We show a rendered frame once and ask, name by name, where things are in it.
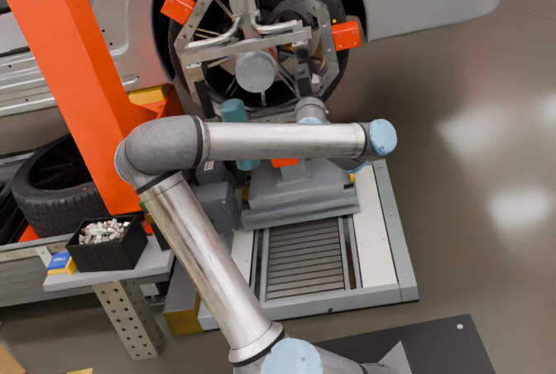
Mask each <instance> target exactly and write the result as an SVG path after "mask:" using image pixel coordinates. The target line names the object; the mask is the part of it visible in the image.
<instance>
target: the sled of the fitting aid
mask: <svg viewBox="0 0 556 374"><path fill-rule="evenodd" d="M251 176H252V170H246V175H245V182H244V186H243V190H242V208H241V215H240V219H241V222H242V226H243V229H244V231H251V230H256V229H261V228H270V227H275V226H280V225H286V224H291V223H300V222H305V221H310V220H315V219H320V218H329V217H334V216H339V215H344V214H350V213H359V212H361V209H360V204H359V198H358V193H357V184H356V179H355V174H349V173H347V172H346V171H343V170H342V176H343V188H344V193H341V194H333V195H328V196H323V197H318V198H313V199H304V200H299V201H294V202H289V203H284V204H275V205H270V206H266V207H260V208H255V209H251V207H250V204H249V202H248V199H249V191H250V183H251Z"/></svg>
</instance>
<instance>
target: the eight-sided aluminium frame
mask: <svg viewBox="0 0 556 374"><path fill-rule="evenodd" d="M212 1H213V0H198V1H197V2H196V4H195V6H194V9H193V11H192V12H191V13H190V15H189V18H188V20H187V21H186V23H185V24H184V26H183V28H182V29H181V31H180V33H179V35H178V36H177V38H176V40H175V43H174V46H175V52H176V53H177V55H178V57H180V54H183V53H185V46H186V45H188V44H189V40H190V39H191V37H192V35H193V34H194V32H195V30H196V28H197V26H198V25H199V23H200V21H201V20H202V18H203V16H204V14H205V13H206V11H207V9H208V7H209V5H210V3H211V2H212ZM295 1H297V2H298V3H300V4H301V5H302V6H303V8H304V9H305V10H306V11H307V12H308V13H310V14H312V15H313V16H315V17H317V19H318V24H319V31H320V35H321V40H322V44H323V48H324V57H325V61H326V65H325V66H324V67H323V69H322V70H321V72H320V73H319V77H321V78H322V80H323V81H324V88H323V89H321V93H320V94H321V96H322V95H323V93H324V92H325V90H326V89H327V87H328V86H329V85H330V84H331V83H332V81H333V80H334V79H335V78H336V76H337V74H338V73H339V68H338V58H337V55H336V50H335V46H334V42H333V33H332V28H331V24H330V16H329V12H328V6H327V5H326V4H324V3H323V2H321V0H295ZM181 67H182V70H183V72H184V75H185V79H186V82H187V84H188V86H189V91H190V95H191V96H192V99H193V101H194V102H196V103H197V104H198V105H199V106H201V103H200V101H199V96H198V94H197V90H196V88H195V86H194V82H190V81H189V76H188V74H187V71H186V67H187V65H181ZM208 93H209V96H210V98H211V101H212V104H213V108H214V111H215V113H216V114H217V115H219V116H221V113H220V111H219V107H220V105H221V104H222V103H223V102H225V101H226V100H225V99H223V98H220V97H219V96H218V95H216V94H214V93H211V92H210V91H208ZM296 104H297V103H296ZM296 104H291V105H287V106H283V107H278V108H271V109H267V110H261V111H257V112H253V113H248V112H246V113H247V117H248V120H249V122H259V123H285V122H293V121H295V106H296Z"/></svg>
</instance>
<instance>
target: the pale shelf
mask: <svg viewBox="0 0 556 374"><path fill-rule="evenodd" d="M147 240H148V243H147V244H146V247H145V249H144V251H143V253H142V254H141V257H140V259H139V261H138V263H137V265H136V266H135V268H134V270H125V271H98V272H84V273H80V272H79V270H78V268H77V267H76V269H75V271H74V274H73V275H72V276H70V274H69V272H66V273H60V274H55V275H50V276H47V277H46V280H45V282H44V284H43V287H44V289H45V291H46V292H47V291H53V290H63V289H68V288H73V287H79V286H84V285H93V284H99V283H104V282H109V281H119V280H125V279H130V278H135V277H141V276H150V275H156V274H161V273H166V272H170V269H171V266H172V263H173V260H174V256H175V254H174V252H173V251H172V249H171V251H168V252H161V248H160V245H159V243H158V241H157V240H156V236H155V235H153V236H148V237H147Z"/></svg>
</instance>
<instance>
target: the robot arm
mask: <svg viewBox="0 0 556 374"><path fill-rule="evenodd" d="M293 71H294V75H295V82H294V84H293V86H292V89H293V93H294V94H296V97H298V103H297V104H296V106H295V123H259V122H202V121H201V120H200V119H199V117H197V116H195V115H180V116H172V117H162V118H158V119H154V120H150V121H148V122H144V123H143V124H141V125H139V126H137V127H135V128H134V129H133V130H132V131H131V132H130V134H129V135H128V136H127V137H125V138H124V139H123V140H122V141H121V142H120V144H119V145H118V147H117V150H116V153H115V156H114V165H115V168H116V171H117V173H118V174H119V176H120V177H121V178H122V179H123V180H124V181H126V182H127V183H128V184H130V185H131V186H132V188H133V189H134V190H135V192H136V193H137V196H138V197H139V198H141V200H142V202H143V203H144V205H145V206H146V208H147V210H148V211H149V213H150V214H151V216H152V217H153V219H154V221H155V222H156V225H157V226H158V228H159V229H160V231H161V232H162V234H163V236H164V237H165V240H166V241H167V242H168V244H169V245H170V248H171V249H172V251H173V252H174V254H175V255H176V257H177V259H178V260H179V262H180V264H181V265H182V267H183V268H184V270H185V272H186V274H187V275H188V277H189V278H190V280H191V282H192V283H193V285H194V287H195V289H196V290H197V291H198V293H199V295H200V297H201V298H202V300H203V302H204V303H205V304H206V306H207V308H208V310H209V312H210V313H211V315H212V316H213V318H214V320H215V321H216V323H217V324H218V326H219V327H220V329H221V331H222V332H223V335H224V336H225V338H226V339H227V341H228V342H229V344H230V347H231V348H230V352H229V355H228V359H229V361H230V363H232V366H233V374H400V373H399V372H398V371H397V370H396V369H395V368H394V367H390V366H388V365H386V364H384V363H364V364H360V363H357V362H354V361H352V360H349V359H347V358H345V357H341V356H339V355H337V354H335V353H332V352H329V351H327V350H324V349H322V348H319V347H316V346H314V345H312V344H310V343H308V342H306V341H304V340H300V339H295V338H290V337H289V335H288V334H287V332H286V331H285V329H284V327H283V326H282V324H281V323H277V322H273V321H270V320H269V319H268V317H267V315H266V313H265V311H264V310H263V308H262V307H261V305H260V303H259V302H258V300H257V298H256V296H255V295H254V294H253V292H252V290H251V288H250V286H249V285H248V283H247V282H246V280H245V278H244V277H243V275H242V273H241V272H240V270H239V269H238V267H237V265H236V263H235V261H234V260H233V258H232V257H231V255H230V253H229V252H228V250H227V248H226V247H225V245H224V244H223V241H222V240H221V238H220V236H219V235H218V233H217V232H216V230H215V228H214V227H213V225H212V224H211V222H210V220H209V218H208V216H207V215H206V213H205V212H204V210H203V208H202V207H201V205H200V203H199V201H198V200H197V199H196V197H195V196H194V193H193V192H192V190H191V188H190V187H189V185H188V184H187V182H186V180H185V178H184V176H183V175H182V171H181V170H180V169H187V168H197V167H199V166H200V165H201V163H202V162H203V161H235V160H267V159H299V158H326V159H327V160H329V161H331V162H332V163H334V164H335V165H336V166H337V167H339V169H340V170H343V171H346V172H347V173H349V174H354V173H357V172H358V171H359V170H361V169H362V168H363V167H364V166H365V165H366V163H367V162H368V161H369V160H370V159H373V158H376V157H378V156H384V155H387V154H388V153H389V152H391V151H393V150H394V149H395V146H396V143H397V135H396V132H395V129H394V128H393V126H392V125H391V124H390V123H389V122H388V121H387V120H384V119H376V120H374V121H372V122H369V123H363V122H357V123H355V122H353V123H350V124H346V123H331V122H329V121H328V120H327V116H326V114H328V111H326V110H325V106H324V104H323V100H322V98H321V94H320V93H321V89H323V88H324V81H323V80H322V78H321V77H319V76H318V75H316V74H313V77H312V80H311V77H310V72H309V65H308V64H307V63H304V64H300V65H294V66H293Z"/></svg>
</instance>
